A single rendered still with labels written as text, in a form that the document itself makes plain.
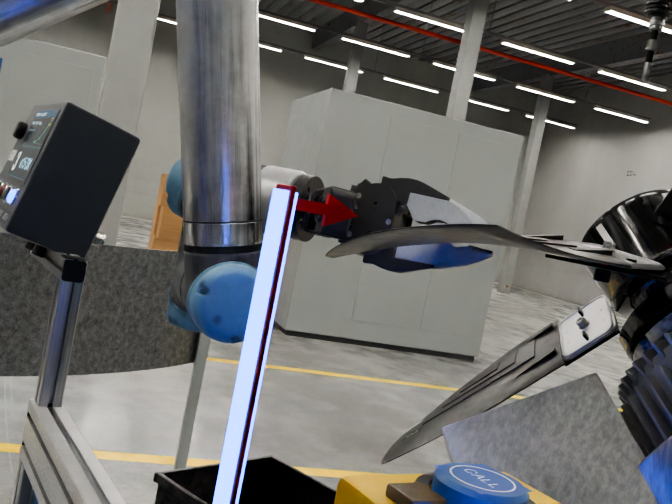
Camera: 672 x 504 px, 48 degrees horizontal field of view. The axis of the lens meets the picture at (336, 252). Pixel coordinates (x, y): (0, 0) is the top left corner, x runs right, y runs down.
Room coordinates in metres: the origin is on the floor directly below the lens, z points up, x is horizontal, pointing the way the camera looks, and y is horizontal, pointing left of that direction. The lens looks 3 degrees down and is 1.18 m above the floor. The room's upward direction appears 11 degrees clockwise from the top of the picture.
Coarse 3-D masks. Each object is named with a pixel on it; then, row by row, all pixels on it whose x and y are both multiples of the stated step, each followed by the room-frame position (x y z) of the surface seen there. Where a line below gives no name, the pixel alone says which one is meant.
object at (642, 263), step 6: (588, 246) 0.74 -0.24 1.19; (594, 246) 0.75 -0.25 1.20; (600, 246) 0.75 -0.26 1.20; (618, 252) 0.74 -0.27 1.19; (624, 252) 0.73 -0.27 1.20; (624, 258) 0.70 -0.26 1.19; (630, 258) 0.71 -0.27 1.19; (636, 258) 0.71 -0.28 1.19; (642, 258) 0.71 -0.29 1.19; (630, 264) 0.67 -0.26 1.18; (636, 264) 0.67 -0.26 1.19; (642, 264) 0.67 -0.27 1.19; (648, 264) 0.68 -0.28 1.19; (654, 264) 0.68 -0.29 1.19; (660, 264) 0.69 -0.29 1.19
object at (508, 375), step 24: (552, 336) 0.82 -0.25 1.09; (504, 360) 0.86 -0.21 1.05; (528, 360) 0.81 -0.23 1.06; (552, 360) 0.77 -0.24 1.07; (480, 384) 0.84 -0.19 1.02; (504, 384) 0.80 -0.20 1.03; (528, 384) 0.77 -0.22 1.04; (456, 408) 0.83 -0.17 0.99; (480, 408) 0.78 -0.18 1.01; (408, 432) 0.87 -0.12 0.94; (432, 432) 0.80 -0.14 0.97; (384, 456) 0.82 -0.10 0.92
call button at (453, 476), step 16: (448, 464) 0.32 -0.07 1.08; (464, 464) 0.32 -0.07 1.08; (480, 464) 0.33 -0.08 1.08; (448, 480) 0.30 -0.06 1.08; (464, 480) 0.30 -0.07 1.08; (480, 480) 0.31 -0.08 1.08; (496, 480) 0.31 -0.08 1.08; (512, 480) 0.32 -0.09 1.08; (448, 496) 0.30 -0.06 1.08; (464, 496) 0.29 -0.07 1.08; (480, 496) 0.29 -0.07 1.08; (496, 496) 0.29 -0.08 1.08; (512, 496) 0.30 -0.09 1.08; (528, 496) 0.30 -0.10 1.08
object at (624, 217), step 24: (648, 192) 0.76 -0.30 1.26; (600, 216) 0.77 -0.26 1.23; (624, 216) 0.75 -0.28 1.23; (648, 216) 0.74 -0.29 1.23; (600, 240) 0.77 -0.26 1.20; (624, 240) 0.74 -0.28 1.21; (648, 240) 0.73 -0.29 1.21; (600, 288) 0.79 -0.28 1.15; (624, 288) 0.74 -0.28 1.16; (648, 288) 0.73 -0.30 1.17; (624, 312) 0.77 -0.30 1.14; (648, 312) 0.69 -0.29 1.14; (624, 336) 0.72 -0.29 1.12
